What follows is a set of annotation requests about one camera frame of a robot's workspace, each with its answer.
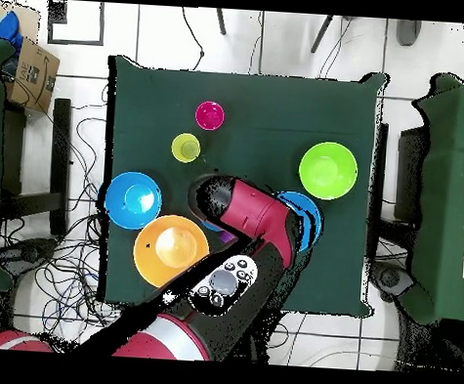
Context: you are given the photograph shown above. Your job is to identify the large blue plastic bowl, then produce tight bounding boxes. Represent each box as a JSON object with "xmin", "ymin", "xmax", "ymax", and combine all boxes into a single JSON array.
[
  {"xmin": 103, "ymin": 170, "xmax": 164, "ymax": 233},
  {"xmin": 271, "ymin": 190, "xmax": 326, "ymax": 255}
]

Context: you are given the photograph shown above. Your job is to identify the red plastic cup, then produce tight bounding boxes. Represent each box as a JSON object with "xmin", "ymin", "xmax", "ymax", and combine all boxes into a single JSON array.
[{"xmin": 192, "ymin": 100, "xmax": 227, "ymax": 133}]

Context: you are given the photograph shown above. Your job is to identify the yellow ribbed plastic cup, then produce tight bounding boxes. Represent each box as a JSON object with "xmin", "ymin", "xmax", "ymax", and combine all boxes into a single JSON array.
[{"xmin": 169, "ymin": 132, "xmax": 202, "ymax": 164}]

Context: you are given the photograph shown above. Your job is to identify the large yellow plastic bowl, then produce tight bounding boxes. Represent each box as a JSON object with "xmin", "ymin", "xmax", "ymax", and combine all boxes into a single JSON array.
[{"xmin": 130, "ymin": 212, "xmax": 213, "ymax": 292}]

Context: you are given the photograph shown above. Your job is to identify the large green plastic bowl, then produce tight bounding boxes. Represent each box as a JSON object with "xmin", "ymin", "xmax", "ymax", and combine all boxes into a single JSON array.
[{"xmin": 296, "ymin": 140, "xmax": 360, "ymax": 202}]

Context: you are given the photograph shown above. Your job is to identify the dark green tablecloth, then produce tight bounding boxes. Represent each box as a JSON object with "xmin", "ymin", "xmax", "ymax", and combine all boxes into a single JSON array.
[{"xmin": 93, "ymin": 54, "xmax": 389, "ymax": 320}]

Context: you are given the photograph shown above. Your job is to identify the dark chair leg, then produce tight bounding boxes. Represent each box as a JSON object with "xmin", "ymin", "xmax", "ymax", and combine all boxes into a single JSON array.
[
  {"xmin": 310, "ymin": 14, "xmax": 335, "ymax": 55},
  {"xmin": 214, "ymin": 8, "xmax": 229, "ymax": 36}
]

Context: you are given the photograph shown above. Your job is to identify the printed cardboard box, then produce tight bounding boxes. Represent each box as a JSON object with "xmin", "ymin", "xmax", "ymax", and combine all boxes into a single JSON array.
[{"xmin": 3, "ymin": 35, "xmax": 63, "ymax": 115}]

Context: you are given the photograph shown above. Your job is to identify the plain cardboard box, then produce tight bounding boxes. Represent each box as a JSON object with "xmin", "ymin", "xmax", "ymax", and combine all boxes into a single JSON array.
[{"xmin": 0, "ymin": 1, "xmax": 42, "ymax": 44}]

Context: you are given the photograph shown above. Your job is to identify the blue bag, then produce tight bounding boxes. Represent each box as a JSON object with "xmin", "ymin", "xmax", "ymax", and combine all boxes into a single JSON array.
[{"xmin": 0, "ymin": 10, "xmax": 25, "ymax": 53}]

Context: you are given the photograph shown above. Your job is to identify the tangle of floor cables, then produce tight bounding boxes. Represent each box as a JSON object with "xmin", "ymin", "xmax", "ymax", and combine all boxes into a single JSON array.
[{"xmin": 0, "ymin": 75, "xmax": 146, "ymax": 347}]

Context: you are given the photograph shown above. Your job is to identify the black floor cable with knot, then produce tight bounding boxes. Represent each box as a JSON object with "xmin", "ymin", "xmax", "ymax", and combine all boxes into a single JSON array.
[{"xmin": 178, "ymin": 6, "xmax": 208, "ymax": 71}]

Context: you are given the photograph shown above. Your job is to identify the black stool frame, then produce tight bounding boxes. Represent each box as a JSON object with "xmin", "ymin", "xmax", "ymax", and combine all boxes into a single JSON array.
[{"xmin": 0, "ymin": 94, "xmax": 76, "ymax": 236}]

